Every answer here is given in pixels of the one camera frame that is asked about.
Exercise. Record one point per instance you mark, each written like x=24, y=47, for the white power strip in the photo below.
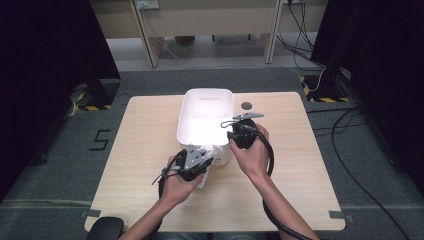
x=148, y=4

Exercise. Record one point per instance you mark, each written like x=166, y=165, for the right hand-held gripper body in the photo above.
x=245, y=136

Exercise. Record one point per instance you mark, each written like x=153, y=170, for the black chair armrest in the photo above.
x=105, y=228

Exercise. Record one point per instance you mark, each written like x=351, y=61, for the person's left hand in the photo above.
x=176, y=188

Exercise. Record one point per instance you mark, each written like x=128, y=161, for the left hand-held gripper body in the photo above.
x=193, y=158

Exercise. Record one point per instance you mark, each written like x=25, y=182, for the person's right hand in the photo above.
x=255, y=160

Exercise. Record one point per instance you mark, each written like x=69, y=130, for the black curtain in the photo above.
x=40, y=66
x=393, y=50

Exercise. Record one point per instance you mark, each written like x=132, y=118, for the white plastic basket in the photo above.
x=205, y=113

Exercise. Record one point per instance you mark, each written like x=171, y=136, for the grey tape piece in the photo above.
x=336, y=215
x=90, y=213

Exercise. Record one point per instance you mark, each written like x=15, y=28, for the beige wooden desk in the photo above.
x=213, y=20

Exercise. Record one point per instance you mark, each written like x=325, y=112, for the black stand base striped tape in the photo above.
x=100, y=93
x=320, y=90

